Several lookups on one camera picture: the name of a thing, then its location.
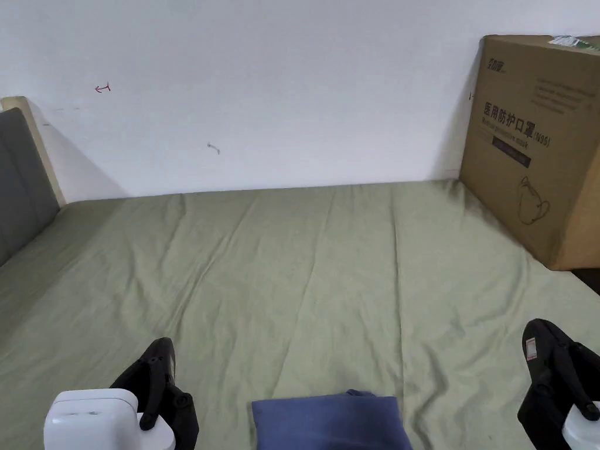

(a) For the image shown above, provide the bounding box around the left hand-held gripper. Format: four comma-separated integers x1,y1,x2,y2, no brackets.
43,337,200,450

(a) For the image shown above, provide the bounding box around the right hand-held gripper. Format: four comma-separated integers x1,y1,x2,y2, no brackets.
517,319,600,450

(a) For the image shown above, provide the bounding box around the dark blue garment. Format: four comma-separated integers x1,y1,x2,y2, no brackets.
251,388,414,450

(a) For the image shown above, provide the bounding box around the bed with pale green sheet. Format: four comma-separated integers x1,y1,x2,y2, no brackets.
0,178,600,450

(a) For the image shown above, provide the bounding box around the grey padded headboard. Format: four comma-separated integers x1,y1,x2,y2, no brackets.
0,96,67,268

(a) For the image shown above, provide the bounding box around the brown cardboard carton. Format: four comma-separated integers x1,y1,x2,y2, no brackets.
458,35,600,272

